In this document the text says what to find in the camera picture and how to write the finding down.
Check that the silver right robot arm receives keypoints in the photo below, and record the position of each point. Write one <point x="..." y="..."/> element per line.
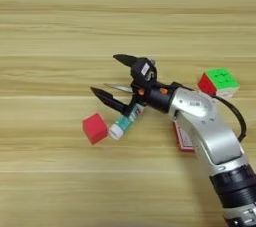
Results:
<point x="213" y="127"/>

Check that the small red cube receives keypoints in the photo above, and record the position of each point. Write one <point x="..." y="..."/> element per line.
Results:
<point x="95" y="129"/>

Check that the colourful puzzle cube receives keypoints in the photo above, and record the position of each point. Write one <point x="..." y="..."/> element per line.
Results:
<point x="221" y="77"/>

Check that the white green glue stick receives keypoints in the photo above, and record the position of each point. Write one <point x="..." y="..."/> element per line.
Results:
<point x="121" y="126"/>

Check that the small red white card box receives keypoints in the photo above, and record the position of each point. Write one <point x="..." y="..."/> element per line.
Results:
<point x="183" y="139"/>

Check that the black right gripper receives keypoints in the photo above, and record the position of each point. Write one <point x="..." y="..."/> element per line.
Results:
<point x="160" y="97"/>

